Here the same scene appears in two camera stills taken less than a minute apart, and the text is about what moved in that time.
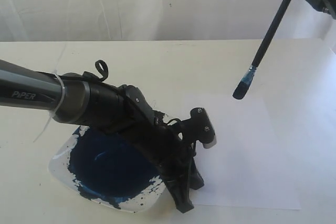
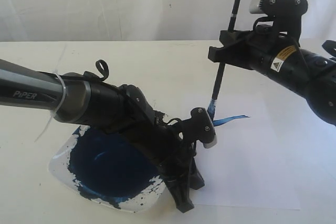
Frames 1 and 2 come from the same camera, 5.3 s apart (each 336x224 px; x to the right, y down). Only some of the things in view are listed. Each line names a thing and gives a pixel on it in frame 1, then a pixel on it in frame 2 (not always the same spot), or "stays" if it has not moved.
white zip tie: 52,113 stays
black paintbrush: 243,86 to 231,27
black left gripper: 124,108 stays
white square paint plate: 116,171 stays
